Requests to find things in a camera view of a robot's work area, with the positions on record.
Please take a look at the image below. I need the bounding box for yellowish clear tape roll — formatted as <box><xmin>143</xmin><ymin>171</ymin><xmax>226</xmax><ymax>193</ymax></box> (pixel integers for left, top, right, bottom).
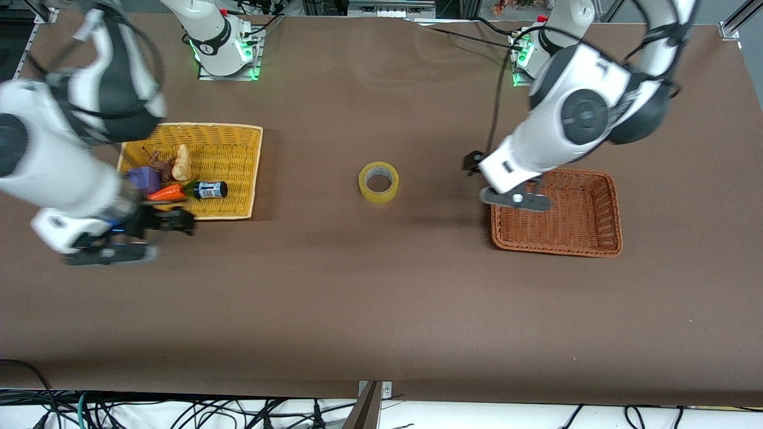
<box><xmin>358</xmin><ymin>161</ymin><xmax>400</xmax><ymax>204</ymax></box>

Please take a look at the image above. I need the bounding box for orange toy carrot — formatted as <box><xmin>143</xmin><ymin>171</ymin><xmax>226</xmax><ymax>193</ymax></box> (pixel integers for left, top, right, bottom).
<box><xmin>147</xmin><ymin>184</ymin><xmax>200</xmax><ymax>202</ymax></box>

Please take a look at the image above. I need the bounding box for small can with black lid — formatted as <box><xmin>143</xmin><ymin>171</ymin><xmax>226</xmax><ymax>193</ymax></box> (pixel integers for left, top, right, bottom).
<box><xmin>192</xmin><ymin>181</ymin><xmax>229</xmax><ymax>200</ymax></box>

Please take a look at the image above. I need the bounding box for purple foam cube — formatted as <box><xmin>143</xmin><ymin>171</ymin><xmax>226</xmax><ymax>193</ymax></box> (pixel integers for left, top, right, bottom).
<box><xmin>128</xmin><ymin>167</ymin><xmax>163</xmax><ymax>196</ymax></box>

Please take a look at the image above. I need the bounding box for brown wicker basket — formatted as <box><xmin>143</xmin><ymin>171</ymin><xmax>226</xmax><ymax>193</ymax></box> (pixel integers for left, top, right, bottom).
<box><xmin>490</xmin><ymin>168</ymin><xmax>624</xmax><ymax>258</ymax></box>

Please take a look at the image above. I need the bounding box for brown toy lion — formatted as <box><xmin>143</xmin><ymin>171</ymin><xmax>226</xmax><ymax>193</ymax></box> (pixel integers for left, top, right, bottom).
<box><xmin>143</xmin><ymin>149</ymin><xmax>177</xmax><ymax>182</ymax></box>

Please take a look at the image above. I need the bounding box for beige toy bread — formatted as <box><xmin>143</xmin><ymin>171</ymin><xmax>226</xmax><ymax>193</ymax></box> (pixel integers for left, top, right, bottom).
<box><xmin>172</xmin><ymin>145</ymin><xmax>193</xmax><ymax>182</ymax></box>

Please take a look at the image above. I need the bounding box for yellow wicker tray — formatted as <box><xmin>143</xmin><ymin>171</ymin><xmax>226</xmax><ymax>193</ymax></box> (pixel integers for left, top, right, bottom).
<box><xmin>117</xmin><ymin>123</ymin><xmax>264</xmax><ymax>221</ymax></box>

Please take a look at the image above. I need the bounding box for grey box with ports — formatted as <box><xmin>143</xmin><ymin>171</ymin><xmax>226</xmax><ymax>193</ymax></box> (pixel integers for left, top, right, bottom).
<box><xmin>348</xmin><ymin>0</ymin><xmax>437</xmax><ymax>18</ymax></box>

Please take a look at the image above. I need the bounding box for brown wooden beam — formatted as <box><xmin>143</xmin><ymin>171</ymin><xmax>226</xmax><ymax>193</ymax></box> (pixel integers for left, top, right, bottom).
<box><xmin>341</xmin><ymin>381</ymin><xmax>382</xmax><ymax>429</ymax></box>

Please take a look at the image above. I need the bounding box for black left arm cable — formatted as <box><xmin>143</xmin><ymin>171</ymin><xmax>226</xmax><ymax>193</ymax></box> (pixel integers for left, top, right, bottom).
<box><xmin>486</xmin><ymin>24</ymin><xmax>597</xmax><ymax>154</ymax></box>

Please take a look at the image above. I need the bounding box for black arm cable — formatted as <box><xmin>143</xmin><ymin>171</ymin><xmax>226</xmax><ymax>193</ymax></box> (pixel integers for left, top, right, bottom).
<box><xmin>15</xmin><ymin>3</ymin><xmax>168</xmax><ymax>120</ymax></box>
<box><xmin>486</xmin><ymin>24</ymin><xmax>597</xmax><ymax>154</ymax></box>

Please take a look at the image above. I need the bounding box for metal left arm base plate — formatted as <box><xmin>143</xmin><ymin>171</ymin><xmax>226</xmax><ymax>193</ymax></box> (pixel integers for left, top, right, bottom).
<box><xmin>510</xmin><ymin>30</ymin><xmax>537</xmax><ymax>88</ymax></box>

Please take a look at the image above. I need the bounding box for black cable across table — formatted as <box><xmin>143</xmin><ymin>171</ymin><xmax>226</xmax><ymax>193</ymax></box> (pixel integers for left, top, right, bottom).
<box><xmin>411</xmin><ymin>17</ymin><xmax>522</xmax><ymax>51</ymax></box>

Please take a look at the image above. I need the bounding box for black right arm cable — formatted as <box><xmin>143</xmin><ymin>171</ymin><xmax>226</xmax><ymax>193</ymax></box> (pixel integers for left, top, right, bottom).
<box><xmin>15</xmin><ymin>3</ymin><xmax>168</xmax><ymax>120</ymax></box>

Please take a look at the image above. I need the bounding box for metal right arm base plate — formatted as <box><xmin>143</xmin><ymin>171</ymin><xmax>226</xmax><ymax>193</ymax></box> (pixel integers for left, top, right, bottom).
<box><xmin>197</xmin><ymin>27</ymin><xmax>263</xmax><ymax>81</ymax></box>

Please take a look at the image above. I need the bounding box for silver aluminium frame rail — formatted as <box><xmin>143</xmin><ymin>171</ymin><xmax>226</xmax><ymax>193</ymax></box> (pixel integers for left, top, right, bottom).
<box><xmin>0</xmin><ymin>0</ymin><xmax>60</xmax><ymax>84</ymax></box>
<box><xmin>718</xmin><ymin>0</ymin><xmax>763</xmax><ymax>41</ymax></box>

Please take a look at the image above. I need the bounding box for silver table edge bracket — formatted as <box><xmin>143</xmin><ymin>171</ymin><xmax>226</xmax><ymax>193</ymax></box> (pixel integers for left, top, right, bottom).
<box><xmin>358</xmin><ymin>380</ymin><xmax>393</xmax><ymax>400</ymax></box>

